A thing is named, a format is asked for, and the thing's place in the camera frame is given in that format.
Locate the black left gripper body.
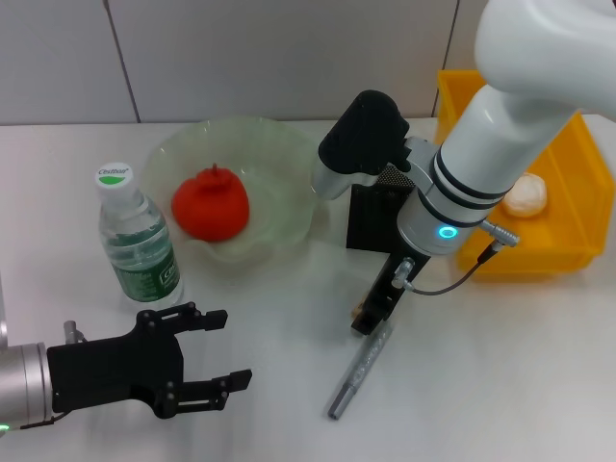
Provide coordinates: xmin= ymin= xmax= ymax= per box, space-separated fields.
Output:
xmin=46 ymin=310 xmax=188 ymax=419

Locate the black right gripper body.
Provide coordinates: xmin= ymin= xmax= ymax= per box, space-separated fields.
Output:
xmin=363 ymin=249 xmax=433 ymax=315

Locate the grey marker pen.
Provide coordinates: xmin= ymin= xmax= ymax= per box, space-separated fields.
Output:
xmin=327 ymin=322 xmax=395 ymax=421

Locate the clear water bottle green label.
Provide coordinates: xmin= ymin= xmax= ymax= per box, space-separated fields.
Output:
xmin=93 ymin=161 xmax=186 ymax=317

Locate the white paper ball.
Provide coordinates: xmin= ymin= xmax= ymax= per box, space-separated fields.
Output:
xmin=502 ymin=172 xmax=551 ymax=218

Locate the black mesh pen holder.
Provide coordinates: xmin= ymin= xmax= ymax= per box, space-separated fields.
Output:
xmin=346 ymin=163 xmax=418 ymax=254

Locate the pale green glass fruit plate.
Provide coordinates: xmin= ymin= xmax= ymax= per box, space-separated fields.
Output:
xmin=143 ymin=116 xmax=322 ymax=275

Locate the yellow plastic bin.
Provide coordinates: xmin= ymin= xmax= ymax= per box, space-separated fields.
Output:
xmin=435 ymin=68 xmax=616 ymax=283

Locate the left gripper cable with connector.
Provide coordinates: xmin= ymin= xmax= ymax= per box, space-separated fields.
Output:
xmin=18 ymin=320 xmax=89 ymax=429

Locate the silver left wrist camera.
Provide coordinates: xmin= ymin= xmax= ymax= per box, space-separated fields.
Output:
xmin=0 ymin=273 xmax=10 ymax=348

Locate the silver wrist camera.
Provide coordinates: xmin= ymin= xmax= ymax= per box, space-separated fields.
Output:
xmin=0 ymin=273 xmax=10 ymax=348
xmin=311 ymin=90 xmax=437 ymax=201

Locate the right gripper cable with connectors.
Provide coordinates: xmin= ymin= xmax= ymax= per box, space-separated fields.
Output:
xmin=392 ymin=218 xmax=524 ymax=295

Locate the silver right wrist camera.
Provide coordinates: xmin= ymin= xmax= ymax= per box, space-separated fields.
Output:
xmin=311 ymin=90 xmax=437 ymax=201

